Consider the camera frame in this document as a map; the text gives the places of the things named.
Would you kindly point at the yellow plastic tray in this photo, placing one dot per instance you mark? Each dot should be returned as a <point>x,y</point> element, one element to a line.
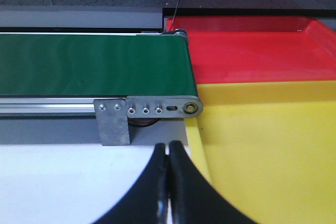
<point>269,148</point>

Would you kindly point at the aluminium conveyor frame rail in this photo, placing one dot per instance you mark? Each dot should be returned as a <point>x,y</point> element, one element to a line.
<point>47,106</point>

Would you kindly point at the red plastic tray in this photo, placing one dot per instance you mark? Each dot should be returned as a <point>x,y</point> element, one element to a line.
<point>235,49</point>

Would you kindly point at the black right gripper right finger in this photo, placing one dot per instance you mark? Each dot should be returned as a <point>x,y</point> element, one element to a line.
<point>193,199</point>

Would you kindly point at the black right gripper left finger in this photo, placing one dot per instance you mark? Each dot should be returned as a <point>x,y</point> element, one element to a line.
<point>147,200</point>

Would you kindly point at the green conveyor belt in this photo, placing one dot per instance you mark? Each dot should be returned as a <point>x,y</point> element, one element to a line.
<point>49,65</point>

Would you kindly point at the metal conveyor end plate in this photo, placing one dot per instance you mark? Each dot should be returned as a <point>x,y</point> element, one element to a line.
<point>163,106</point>

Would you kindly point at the grey metal support bracket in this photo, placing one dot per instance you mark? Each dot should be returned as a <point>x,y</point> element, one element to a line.
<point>111,115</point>

